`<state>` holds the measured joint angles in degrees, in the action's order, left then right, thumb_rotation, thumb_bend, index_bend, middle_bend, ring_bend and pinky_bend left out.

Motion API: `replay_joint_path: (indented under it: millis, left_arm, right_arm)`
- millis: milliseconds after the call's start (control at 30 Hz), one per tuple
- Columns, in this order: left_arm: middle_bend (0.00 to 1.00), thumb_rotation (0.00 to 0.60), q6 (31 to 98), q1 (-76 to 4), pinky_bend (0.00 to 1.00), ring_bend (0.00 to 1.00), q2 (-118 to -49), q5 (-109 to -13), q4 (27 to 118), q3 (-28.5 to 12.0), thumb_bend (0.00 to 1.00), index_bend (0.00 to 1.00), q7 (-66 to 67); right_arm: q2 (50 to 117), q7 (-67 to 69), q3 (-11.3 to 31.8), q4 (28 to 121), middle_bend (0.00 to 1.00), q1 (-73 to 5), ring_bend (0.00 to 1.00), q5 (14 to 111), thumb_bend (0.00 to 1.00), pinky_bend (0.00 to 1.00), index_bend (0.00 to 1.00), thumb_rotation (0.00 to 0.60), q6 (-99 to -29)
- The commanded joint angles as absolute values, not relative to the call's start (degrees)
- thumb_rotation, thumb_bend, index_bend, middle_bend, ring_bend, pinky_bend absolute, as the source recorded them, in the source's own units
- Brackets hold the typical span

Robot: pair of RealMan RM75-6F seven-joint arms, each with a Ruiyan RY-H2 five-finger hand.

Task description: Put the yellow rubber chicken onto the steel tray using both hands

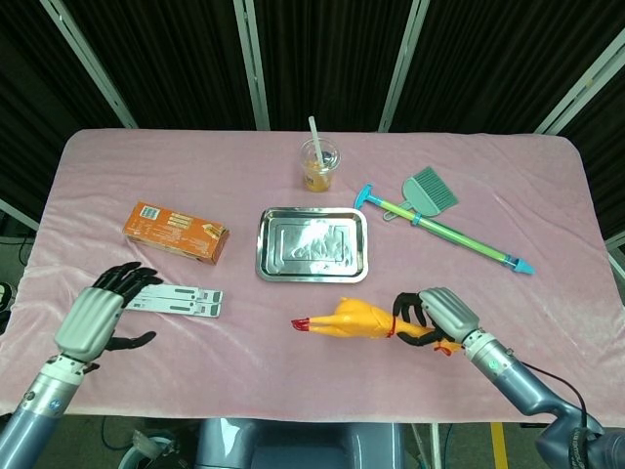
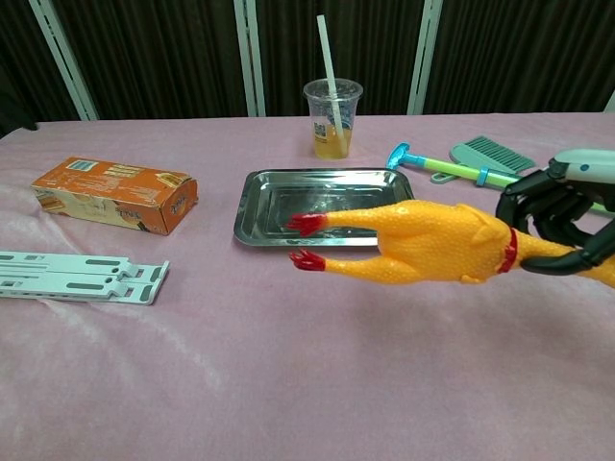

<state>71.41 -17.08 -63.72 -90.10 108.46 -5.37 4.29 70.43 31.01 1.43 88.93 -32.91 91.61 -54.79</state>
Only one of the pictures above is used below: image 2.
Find green blue toy water pump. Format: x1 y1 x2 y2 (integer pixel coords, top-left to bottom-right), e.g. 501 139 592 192
387 142 615 215

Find teal mini dustpan brush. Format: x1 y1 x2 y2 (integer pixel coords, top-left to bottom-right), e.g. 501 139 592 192
430 135 538 183

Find yellow rubber chicken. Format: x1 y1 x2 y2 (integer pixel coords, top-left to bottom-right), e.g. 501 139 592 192
283 199 615 289

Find stainless steel tray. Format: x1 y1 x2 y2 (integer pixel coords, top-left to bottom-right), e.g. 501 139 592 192
234 167 415 250

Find clear plastic drink cup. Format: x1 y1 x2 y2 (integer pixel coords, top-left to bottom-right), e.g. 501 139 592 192
303 78 364 159

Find white drinking straw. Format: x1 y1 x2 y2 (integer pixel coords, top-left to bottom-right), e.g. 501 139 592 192
315 14 348 145

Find white folding laptop stand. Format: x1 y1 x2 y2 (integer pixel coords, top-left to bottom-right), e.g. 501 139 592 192
0 250 171 307

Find orange cardboard box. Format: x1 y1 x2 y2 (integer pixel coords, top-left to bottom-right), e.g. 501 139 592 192
31 156 199 237

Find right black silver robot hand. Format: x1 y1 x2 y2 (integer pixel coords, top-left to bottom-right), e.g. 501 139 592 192
495 148 615 276

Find pink velvet tablecloth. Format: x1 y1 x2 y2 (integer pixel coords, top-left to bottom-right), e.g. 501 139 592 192
0 110 615 461

